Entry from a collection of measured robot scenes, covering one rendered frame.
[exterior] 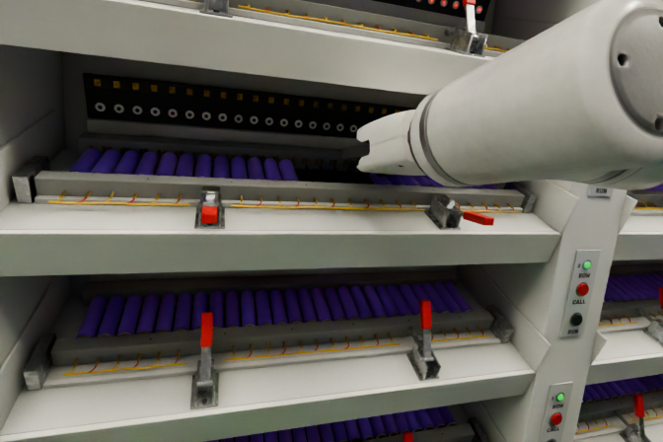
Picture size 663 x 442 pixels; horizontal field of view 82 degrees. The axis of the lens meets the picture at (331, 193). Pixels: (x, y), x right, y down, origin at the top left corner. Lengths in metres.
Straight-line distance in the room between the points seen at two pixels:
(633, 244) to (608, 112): 0.48
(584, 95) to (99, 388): 0.49
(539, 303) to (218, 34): 0.51
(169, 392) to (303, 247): 0.21
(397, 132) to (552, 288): 0.34
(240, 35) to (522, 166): 0.26
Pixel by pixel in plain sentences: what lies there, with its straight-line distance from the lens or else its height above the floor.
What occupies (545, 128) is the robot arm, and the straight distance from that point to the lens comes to 0.22.
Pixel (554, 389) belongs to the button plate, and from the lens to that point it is 0.67.
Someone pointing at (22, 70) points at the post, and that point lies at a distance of 0.50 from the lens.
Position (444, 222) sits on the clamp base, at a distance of 0.46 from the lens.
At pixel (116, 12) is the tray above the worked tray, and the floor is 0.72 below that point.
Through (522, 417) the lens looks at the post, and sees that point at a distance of 0.68.
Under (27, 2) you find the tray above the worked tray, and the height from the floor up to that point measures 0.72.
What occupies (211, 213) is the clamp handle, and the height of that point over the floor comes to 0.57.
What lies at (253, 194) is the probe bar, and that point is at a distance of 0.43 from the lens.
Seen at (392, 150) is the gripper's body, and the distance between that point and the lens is 0.34.
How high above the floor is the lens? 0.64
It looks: 10 degrees down
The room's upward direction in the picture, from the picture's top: 5 degrees clockwise
